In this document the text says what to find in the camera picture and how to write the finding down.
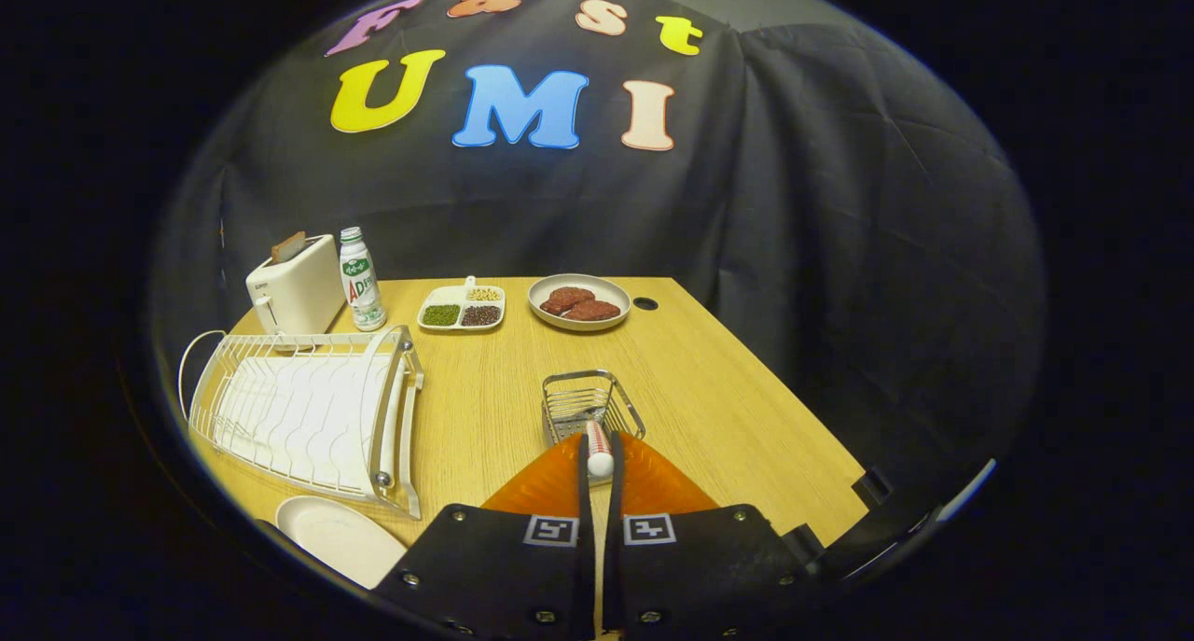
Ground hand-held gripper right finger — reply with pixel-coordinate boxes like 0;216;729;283
602;431;822;641

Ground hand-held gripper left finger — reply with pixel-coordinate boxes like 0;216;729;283
378;433;596;641

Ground white pink handled spoon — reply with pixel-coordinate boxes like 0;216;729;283
585;419;616;481

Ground metal wire basket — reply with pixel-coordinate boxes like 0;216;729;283
541;369;647;449

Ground cream round plate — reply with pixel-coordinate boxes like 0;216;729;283
274;495;410;592

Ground white wire dish rack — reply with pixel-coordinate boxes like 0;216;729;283
177;325;426;522

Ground beige plate with patties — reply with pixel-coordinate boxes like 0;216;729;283
527;273;633;333

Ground white divided bean dish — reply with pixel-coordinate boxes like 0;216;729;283
416;276;507;333

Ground white bottle green label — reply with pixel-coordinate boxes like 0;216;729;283
338;227;389;333

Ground black backdrop cloth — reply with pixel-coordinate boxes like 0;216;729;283
149;0;1046;539

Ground white toaster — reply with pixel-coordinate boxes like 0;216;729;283
244;234;348;337

